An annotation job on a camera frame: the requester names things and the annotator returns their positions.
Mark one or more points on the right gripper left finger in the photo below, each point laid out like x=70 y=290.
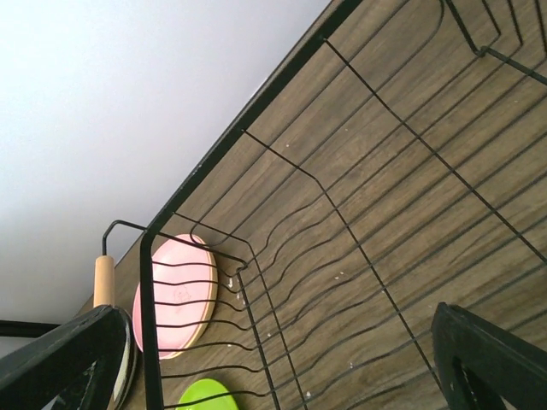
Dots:
x=75 y=366

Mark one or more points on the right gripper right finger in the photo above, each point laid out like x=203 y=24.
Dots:
x=482 y=366

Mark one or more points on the glossy black plate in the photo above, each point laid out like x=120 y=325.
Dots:
x=128 y=364

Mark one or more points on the green plate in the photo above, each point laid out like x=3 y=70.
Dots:
x=207 y=394

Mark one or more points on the orange plate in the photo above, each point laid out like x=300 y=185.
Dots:
x=211 y=299

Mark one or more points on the black cage frame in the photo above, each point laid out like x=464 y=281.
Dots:
x=24 y=329

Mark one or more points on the left wooden rack handle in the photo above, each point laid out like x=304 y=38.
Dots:
x=104 y=281

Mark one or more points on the black wire dish rack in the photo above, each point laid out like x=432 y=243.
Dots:
x=396 y=160

